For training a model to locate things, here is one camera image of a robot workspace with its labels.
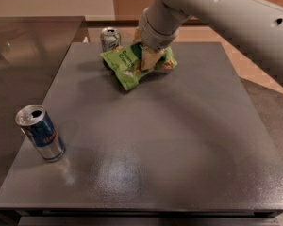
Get green rice chip bag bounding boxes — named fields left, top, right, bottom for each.
left=100, top=43, right=177, bottom=91

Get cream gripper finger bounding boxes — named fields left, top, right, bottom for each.
left=141, top=47, right=164, bottom=71
left=133, top=28, right=142, bottom=44

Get blue silver Red Bull can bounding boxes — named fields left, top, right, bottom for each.
left=15, top=105, right=65, bottom=162

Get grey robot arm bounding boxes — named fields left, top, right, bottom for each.
left=138, top=0, right=283, bottom=87

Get white green 7up can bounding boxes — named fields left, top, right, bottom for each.
left=100, top=27, right=121, bottom=52

